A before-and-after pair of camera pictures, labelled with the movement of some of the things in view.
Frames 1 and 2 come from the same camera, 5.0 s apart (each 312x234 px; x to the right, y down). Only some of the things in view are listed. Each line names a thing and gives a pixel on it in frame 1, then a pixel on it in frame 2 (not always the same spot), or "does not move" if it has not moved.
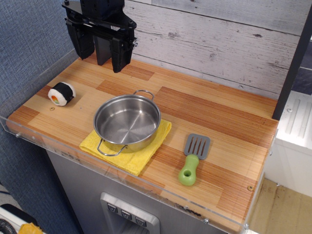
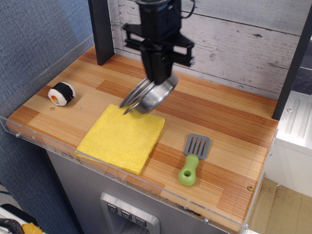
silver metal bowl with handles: x=128 y=121 → x=145 y=97
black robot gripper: x=104 y=17 → x=160 y=29
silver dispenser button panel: x=124 y=217 does not move
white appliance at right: x=290 y=162 does not move
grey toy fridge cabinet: x=82 y=187 does not move
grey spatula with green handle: x=197 y=147 does not move
